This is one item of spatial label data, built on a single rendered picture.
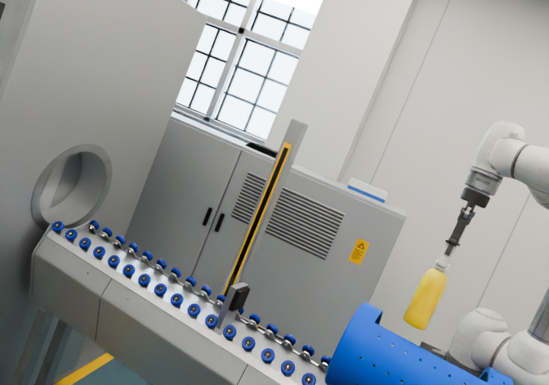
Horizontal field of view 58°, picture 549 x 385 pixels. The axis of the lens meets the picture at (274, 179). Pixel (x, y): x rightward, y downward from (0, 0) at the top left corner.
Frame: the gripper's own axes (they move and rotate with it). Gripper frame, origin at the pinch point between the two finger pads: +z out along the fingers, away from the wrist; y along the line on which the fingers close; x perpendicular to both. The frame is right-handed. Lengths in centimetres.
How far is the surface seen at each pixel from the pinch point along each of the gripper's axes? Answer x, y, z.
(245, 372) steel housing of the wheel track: -39, 7, 61
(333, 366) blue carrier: -14.5, 8.1, 43.8
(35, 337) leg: -123, 5, 101
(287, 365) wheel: -28, 5, 53
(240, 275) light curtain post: -70, -35, 49
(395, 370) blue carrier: 1.4, 7.5, 35.2
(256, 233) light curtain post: -71, -35, 30
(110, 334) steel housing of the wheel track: -92, 5, 80
